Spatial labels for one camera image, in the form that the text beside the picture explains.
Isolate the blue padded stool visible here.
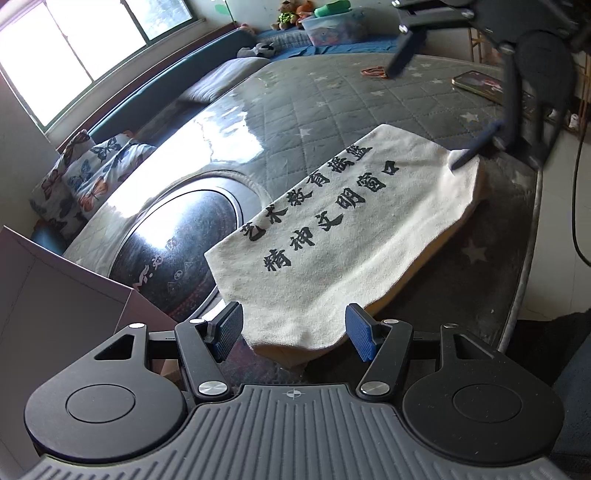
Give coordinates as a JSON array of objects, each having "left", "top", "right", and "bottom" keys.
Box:
[{"left": 30, "top": 220, "right": 70, "bottom": 256}]

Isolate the blue sofa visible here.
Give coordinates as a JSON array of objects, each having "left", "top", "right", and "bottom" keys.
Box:
[{"left": 88, "top": 25, "right": 402, "bottom": 144}]

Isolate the gold metal rack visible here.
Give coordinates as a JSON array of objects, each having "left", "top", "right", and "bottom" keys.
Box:
[{"left": 466, "top": 25, "right": 490, "bottom": 65}]

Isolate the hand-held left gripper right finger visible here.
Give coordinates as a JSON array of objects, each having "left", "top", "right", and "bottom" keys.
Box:
[{"left": 345, "top": 303, "right": 498, "bottom": 399}]

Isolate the smartphone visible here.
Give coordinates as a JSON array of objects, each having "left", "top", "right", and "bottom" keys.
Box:
[{"left": 451, "top": 70, "right": 532, "bottom": 104}]

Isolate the clear plastic storage bin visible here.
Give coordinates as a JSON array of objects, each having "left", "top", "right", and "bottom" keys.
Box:
[{"left": 302, "top": 6, "right": 370, "bottom": 47}]

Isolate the beige canvas shopping bag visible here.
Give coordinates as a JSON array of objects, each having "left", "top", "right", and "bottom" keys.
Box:
[{"left": 203, "top": 124, "right": 486, "bottom": 367}]

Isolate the round black induction cooktop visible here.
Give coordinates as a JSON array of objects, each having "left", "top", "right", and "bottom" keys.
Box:
[{"left": 107, "top": 168, "right": 262, "bottom": 324}]

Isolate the black cable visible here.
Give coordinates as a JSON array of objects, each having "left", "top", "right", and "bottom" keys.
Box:
[{"left": 573, "top": 131, "right": 591, "bottom": 268}]

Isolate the green plastic toy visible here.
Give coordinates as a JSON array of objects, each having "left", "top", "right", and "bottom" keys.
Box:
[{"left": 314, "top": 0, "right": 360, "bottom": 19}]

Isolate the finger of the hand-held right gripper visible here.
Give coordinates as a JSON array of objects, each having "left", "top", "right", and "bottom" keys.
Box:
[
  {"left": 385, "top": 21, "right": 428, "bottom": 80},
  {"left": 449, "top": 45, "right": 526, "bottom": 172}
]

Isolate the person's dark clothing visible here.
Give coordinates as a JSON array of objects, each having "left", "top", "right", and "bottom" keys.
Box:
[{"left": 517, "top": 311, "right": 591, "bottom": 472}]

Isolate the butterfly print pillow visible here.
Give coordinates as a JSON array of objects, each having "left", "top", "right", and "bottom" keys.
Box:
[
  {"left": 28, "top": 129, "right": 93, "bottom": 217},
  {"left": 60, "top": 134, "right": 158, "bottom": 241}
]

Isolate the pink cardboard box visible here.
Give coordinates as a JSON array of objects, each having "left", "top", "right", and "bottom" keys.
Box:
[{"left": 0, "top": 224, "right": 185, "bottom": 480}]

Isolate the window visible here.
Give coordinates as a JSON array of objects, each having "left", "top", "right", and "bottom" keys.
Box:
[{"left": 0, "top": 0, "right": 211, "bottom": 134}]

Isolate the teddy bear green outfit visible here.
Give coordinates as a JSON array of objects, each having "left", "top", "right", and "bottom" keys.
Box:
[{"left": 276, "top": 0, "right": 301, "bottom": 31}]

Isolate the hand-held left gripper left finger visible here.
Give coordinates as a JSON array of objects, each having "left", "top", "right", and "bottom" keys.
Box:
[{"left": 93, "top": 302, "right": 245, "bottom": 400}]

